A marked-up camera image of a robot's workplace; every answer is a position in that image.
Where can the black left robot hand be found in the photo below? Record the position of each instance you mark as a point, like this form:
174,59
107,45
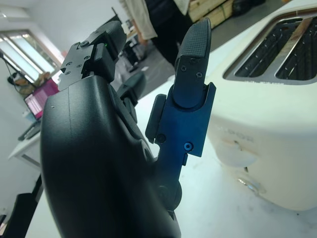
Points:
99,161

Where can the white two-slot toaster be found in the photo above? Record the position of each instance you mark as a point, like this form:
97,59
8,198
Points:
260,111

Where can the white office desk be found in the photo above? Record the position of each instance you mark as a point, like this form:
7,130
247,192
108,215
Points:
22,148

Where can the laptop with pink screen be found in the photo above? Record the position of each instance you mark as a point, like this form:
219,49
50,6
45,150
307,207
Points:
39,101

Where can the wooden crate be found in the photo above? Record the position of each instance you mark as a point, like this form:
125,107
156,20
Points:
208,10

